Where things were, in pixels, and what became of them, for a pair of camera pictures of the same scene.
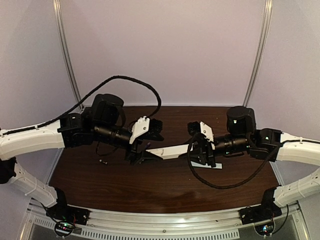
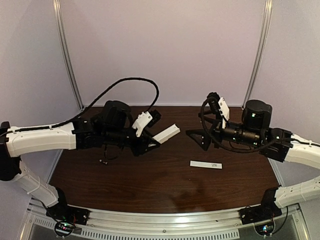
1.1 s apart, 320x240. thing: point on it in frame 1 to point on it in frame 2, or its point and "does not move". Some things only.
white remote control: [171, 152] to [167, 133]
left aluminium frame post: [58, 13] does not move
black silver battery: [102, 161] does not move
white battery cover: [218, 165] does not move
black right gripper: [206, 150] to [214, 135]
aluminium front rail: [289, 225] does not move
